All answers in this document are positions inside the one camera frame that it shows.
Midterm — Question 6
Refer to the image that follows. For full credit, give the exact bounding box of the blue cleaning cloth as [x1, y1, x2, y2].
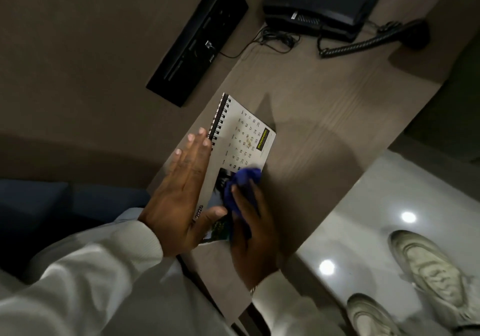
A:
[224, 166, 263, 243]

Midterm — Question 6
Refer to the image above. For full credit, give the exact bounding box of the thin black cable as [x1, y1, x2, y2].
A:
[210, 25, 302, 60]

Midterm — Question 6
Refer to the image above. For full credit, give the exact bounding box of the person's left white shoe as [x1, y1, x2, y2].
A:
[346, 293, 404, 336]

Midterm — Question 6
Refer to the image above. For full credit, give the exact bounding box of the black coiled telephone cord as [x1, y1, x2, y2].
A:
[317, 28, 387, 59]

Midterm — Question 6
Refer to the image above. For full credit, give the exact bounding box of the white spiral desk calendar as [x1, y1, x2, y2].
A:
[193, 93, 277, 244]

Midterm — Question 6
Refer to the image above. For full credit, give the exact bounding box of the black round cable grommet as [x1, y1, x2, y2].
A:
[377, 18, 431, 51]

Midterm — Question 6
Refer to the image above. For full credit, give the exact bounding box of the person's white trouser leg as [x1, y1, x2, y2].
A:
[255, 270, 344, 336]

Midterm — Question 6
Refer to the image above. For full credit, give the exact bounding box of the person's right white shoe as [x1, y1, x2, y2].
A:
[387, 230, 480, 327]

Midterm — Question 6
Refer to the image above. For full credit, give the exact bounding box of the dark blue seat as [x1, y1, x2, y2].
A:
[0, 179, 151, 272]

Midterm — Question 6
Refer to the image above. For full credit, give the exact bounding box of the black wall socket panel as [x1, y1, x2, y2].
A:
[146, 0, 250, 108]

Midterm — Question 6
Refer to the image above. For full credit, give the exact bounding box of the person's right hand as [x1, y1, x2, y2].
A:
[229, 180, 281, 290]

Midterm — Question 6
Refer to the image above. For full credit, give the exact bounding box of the person's left hand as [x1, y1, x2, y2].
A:
[138, 127, 229, 258]

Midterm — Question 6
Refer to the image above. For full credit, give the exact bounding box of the person's white shoe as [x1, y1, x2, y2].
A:
[387, 230, 480, 327]
[346, 293, 404, 336]

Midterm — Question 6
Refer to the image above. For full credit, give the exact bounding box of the person's left forearm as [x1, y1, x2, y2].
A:
[0, 219, 164, 336]

